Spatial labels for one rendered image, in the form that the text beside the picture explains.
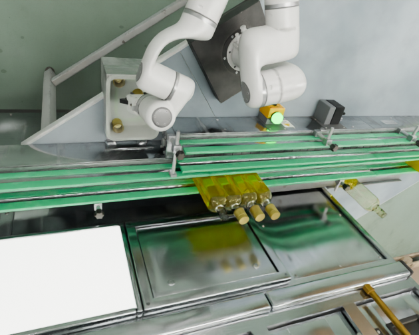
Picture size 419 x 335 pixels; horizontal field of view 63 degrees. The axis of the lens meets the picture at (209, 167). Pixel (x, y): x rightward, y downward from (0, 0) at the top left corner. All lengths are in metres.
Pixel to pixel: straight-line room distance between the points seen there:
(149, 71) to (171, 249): 0.58
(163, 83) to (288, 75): 0.33
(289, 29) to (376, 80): 0.86
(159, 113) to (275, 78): 0.31
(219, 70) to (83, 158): 0.53
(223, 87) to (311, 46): 0.39
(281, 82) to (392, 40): 0.82
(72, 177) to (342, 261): 0.97
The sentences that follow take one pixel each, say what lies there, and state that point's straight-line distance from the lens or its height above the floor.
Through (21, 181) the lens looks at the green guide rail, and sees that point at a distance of 1.14.
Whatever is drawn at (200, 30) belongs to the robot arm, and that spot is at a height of 1.08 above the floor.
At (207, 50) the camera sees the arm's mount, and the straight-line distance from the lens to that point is 1.15.
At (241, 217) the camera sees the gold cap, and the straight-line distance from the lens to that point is 1.09.
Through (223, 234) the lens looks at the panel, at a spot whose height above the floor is 1.10.
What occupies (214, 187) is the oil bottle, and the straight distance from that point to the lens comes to 1.16.
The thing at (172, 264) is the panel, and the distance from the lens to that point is 1.10.
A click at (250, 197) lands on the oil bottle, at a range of 1.16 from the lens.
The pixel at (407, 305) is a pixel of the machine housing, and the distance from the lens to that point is 1.38.
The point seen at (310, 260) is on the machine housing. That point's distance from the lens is 1.30.
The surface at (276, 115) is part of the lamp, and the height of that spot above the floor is 0.85.
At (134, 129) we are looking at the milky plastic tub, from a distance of 1.21.
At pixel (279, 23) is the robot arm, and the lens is 0.92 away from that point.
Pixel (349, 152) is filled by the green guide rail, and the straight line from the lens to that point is 1.59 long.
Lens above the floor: 1.84
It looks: 48 degrees down
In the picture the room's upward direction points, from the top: 149 degrees clockwise
